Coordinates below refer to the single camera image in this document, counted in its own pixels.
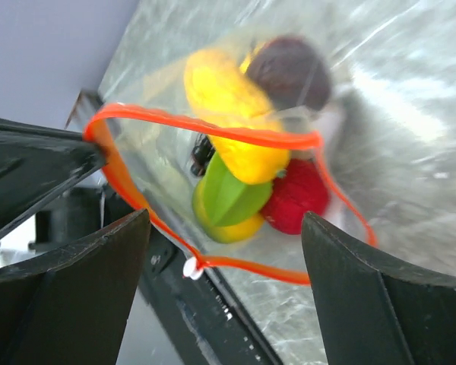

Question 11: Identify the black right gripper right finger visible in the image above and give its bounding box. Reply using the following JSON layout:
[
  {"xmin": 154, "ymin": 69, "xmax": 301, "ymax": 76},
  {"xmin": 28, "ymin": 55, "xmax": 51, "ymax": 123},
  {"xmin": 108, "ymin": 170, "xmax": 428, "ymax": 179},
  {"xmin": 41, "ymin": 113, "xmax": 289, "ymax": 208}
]
[{"xmin": 302, "ymin": 213, "xmax": 456, "ymax": 365}]

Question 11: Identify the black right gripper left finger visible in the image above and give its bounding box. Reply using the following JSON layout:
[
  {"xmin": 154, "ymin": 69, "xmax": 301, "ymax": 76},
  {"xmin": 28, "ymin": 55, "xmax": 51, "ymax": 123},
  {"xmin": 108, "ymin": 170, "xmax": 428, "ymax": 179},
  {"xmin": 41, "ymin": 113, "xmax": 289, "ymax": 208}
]
[{"xmin": 0, "ymin": 211, "xmax": 150, "ymax": 364}]

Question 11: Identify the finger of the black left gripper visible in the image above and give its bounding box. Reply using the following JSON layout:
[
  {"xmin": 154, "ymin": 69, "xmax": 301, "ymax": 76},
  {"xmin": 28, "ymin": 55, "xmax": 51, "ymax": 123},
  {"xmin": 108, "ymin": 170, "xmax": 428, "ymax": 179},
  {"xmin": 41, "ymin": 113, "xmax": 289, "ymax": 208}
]
[{"xmin": 0, "ymin": 118, "xmax": 105, "ymax": 239}]

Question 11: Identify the red apple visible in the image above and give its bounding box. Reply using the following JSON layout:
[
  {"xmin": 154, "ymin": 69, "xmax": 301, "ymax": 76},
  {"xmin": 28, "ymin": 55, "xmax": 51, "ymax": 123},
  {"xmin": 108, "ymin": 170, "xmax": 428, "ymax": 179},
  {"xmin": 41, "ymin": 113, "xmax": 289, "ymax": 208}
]
[{"xmin": 261, "ymin": 159, "xmax": 331, "ymax": 235}]

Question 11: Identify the black grape bunch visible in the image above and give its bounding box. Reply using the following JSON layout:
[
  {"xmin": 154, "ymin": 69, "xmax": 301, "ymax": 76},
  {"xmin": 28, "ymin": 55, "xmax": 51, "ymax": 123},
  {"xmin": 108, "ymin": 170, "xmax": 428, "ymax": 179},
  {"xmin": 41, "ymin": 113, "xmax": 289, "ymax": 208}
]
[{"xmin": 190, "ymin": 134, "xmax": 216, "ymax": 177}]

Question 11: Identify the green leaf vegetable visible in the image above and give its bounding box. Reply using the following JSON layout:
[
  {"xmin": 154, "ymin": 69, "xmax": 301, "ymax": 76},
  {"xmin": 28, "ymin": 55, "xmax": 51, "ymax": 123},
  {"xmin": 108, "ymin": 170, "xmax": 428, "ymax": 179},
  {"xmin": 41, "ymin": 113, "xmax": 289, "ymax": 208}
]
[{"xmin": 201, "ymin": 152, "xmax": 272, "ymax": 227}]

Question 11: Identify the yellow mango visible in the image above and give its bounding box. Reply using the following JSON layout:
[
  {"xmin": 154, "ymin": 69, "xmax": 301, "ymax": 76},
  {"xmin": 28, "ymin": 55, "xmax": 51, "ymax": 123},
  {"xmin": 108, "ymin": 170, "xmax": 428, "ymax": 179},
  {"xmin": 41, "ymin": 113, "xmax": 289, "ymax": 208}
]
[{"xmin": 183, "ymin": 49, "xmax": 290, "ymax": 185}]

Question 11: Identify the clear zip bag orange zipper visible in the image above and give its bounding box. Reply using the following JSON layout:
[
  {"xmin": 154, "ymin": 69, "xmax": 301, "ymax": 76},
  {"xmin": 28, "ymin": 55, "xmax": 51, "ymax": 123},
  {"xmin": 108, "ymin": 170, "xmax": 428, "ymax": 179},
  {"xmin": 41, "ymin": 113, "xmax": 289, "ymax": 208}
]
[{"xmin": 83, "ymin": 22, "xmax": 456, "ymax": 285}]

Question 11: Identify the dark purple fruit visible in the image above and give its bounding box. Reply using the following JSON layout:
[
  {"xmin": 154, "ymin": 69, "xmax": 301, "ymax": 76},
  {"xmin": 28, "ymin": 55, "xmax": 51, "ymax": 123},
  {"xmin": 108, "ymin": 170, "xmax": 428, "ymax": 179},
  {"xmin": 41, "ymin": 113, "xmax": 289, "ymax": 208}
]
[{"xmin": 244, "ymin": 35, "xmax": 332, "ymax": 111}]

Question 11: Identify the green orange fruit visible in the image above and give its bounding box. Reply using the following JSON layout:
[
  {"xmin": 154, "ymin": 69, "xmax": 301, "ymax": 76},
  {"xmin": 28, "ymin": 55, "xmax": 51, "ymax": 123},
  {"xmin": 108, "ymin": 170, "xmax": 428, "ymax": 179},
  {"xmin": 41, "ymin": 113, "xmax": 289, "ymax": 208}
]
[{"xmin": 192, "ymin": 178, "xmax": 264, "ymax": 244}]

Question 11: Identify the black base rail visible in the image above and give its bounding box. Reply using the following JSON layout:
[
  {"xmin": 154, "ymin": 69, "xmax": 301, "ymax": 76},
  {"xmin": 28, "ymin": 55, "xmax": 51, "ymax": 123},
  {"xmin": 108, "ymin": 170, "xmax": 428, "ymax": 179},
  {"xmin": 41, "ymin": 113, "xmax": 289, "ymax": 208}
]
[{"xmin": 98, "ymin": 182, "xmax": 286, "ymax": 365}]

